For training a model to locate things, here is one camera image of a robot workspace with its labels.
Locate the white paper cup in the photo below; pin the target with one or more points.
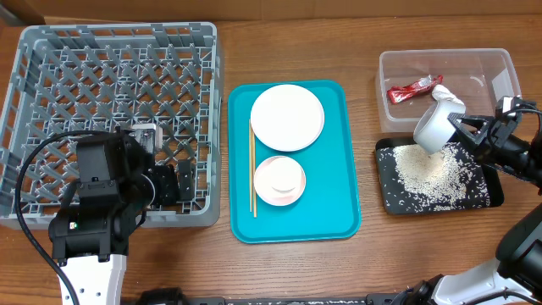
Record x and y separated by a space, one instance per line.
284 174

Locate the grey bowl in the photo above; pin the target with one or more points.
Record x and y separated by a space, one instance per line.
434 129

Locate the white round plate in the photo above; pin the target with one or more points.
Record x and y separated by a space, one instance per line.
287 118

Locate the white rice grains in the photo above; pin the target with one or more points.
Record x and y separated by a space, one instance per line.
432 178

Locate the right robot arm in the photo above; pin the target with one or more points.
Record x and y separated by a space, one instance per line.
514 274

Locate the clear plastic bin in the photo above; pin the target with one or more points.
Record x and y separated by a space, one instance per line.
477 76

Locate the grey dishwasher rack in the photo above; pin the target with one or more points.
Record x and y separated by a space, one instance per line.
101 77

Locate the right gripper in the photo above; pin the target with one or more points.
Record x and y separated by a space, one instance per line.
492 133

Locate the red snack wrapper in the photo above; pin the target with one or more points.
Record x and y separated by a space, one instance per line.
399 94

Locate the teal plastic tray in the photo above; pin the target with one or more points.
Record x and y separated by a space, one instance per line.
329 207

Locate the white tissue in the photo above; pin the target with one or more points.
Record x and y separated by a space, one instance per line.
442 94

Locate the black food waste tray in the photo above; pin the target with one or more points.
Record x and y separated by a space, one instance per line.
493 190

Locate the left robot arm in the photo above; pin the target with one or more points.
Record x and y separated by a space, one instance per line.
118 181

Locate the pink shallow bowl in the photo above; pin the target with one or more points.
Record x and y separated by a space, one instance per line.
271 196

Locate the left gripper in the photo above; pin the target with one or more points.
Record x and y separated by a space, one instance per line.
171 191

